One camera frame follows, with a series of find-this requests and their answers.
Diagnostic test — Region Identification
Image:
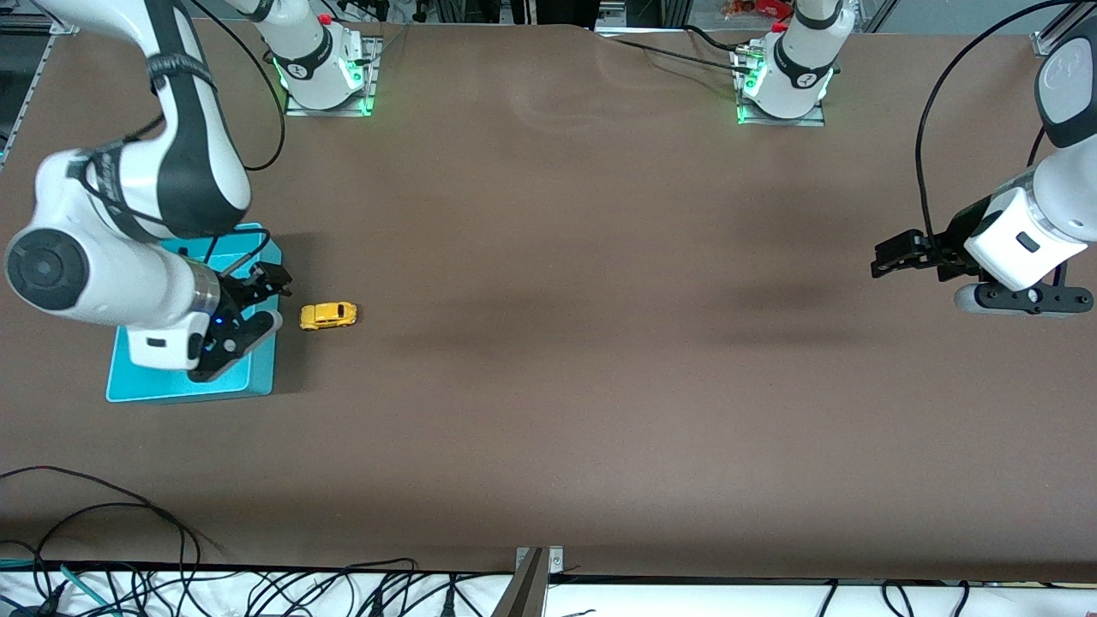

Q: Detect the grey metal bar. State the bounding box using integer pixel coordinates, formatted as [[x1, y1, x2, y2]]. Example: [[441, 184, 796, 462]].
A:
[[490, 548, 549, 617]]

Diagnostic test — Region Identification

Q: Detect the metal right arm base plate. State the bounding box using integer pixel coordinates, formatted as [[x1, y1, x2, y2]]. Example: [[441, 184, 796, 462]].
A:
[[285, 36, 379, 117]]

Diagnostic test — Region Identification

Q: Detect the yellow beetle toy car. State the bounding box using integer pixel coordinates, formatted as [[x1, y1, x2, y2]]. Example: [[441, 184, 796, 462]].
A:
[[299, 302, 358, 332]]

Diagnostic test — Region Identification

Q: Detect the orange red package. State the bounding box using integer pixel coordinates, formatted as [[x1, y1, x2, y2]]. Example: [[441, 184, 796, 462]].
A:
[[722, 0, 794, 20]]

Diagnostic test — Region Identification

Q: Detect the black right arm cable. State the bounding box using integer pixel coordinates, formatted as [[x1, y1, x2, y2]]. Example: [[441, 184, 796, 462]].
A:
[[184, 0, 286, 171]]

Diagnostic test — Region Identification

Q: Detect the long black table cable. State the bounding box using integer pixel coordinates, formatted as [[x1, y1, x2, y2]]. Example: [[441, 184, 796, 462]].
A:
[[610, 38, 755, 75]]

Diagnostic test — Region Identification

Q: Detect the thin grey base cable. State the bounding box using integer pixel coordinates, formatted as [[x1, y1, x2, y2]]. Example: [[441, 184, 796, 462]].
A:
[[347, 24, 411, 69]]

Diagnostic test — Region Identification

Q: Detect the brown table cover mat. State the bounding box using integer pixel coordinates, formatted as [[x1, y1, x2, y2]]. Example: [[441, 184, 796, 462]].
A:
[[0, 15, 1097, 584]]

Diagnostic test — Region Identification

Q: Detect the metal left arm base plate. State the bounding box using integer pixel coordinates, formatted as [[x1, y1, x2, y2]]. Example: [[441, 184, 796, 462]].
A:
[[735, 47, 828, 128]]

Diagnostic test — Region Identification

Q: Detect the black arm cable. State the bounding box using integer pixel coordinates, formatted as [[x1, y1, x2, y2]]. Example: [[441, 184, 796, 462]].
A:
[[184, 0, 286, 171], [915, 0, 1097, 258]]

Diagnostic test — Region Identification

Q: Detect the black looped cable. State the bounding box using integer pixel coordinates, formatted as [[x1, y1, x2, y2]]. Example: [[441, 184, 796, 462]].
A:
[[0, 465, 204, 601]]

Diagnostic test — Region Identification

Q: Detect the silver metal bracket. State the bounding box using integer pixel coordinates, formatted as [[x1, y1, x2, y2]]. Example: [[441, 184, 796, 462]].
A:
[[515, 546, 565, 577]]

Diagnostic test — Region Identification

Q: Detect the short black table cable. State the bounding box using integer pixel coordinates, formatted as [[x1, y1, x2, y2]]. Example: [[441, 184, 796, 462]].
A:
[[681, 24, 755, 54]]

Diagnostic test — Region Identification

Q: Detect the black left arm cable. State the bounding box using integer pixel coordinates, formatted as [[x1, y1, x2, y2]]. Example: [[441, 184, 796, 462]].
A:
[[915, 0, 1097, 258]]

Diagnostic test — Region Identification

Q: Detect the turquoise plastic bin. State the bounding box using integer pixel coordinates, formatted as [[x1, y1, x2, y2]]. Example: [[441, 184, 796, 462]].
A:
[[105, 223, 285, 404]]

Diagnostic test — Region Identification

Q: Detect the teal cable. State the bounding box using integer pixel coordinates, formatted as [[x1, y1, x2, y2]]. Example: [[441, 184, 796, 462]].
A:
[[0, 557, 125, 617]]

